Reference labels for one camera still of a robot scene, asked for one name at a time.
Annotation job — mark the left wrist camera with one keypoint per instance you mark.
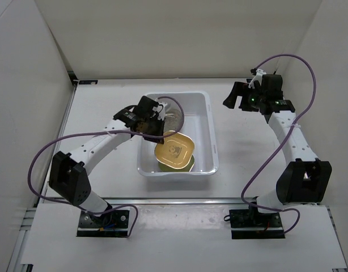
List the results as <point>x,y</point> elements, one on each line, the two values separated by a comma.
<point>160,110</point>

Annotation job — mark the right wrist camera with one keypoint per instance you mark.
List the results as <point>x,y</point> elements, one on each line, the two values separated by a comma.
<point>257,76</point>

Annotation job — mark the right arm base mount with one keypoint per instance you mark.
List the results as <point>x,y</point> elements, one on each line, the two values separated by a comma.
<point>249,224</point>

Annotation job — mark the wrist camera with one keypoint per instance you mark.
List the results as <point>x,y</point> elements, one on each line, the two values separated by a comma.
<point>257,76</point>
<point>160,110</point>

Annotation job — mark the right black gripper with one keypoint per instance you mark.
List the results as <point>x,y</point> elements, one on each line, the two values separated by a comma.
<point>240,89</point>

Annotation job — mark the white plastic bin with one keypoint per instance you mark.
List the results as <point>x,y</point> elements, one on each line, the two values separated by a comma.
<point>199,126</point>

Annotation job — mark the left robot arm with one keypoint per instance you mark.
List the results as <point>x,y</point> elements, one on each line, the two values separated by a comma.
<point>69,171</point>

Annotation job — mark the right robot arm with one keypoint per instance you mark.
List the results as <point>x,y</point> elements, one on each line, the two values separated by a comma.
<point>305,177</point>

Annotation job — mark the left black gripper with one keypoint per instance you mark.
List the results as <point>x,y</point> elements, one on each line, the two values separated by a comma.
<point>160,124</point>

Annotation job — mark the clear plate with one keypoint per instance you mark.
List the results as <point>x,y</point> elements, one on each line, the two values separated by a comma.
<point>174,120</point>

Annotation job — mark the yellow square plate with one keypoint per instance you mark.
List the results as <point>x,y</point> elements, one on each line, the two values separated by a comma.
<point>176,150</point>

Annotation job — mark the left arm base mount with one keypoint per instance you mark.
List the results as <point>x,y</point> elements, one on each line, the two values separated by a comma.
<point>118,222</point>

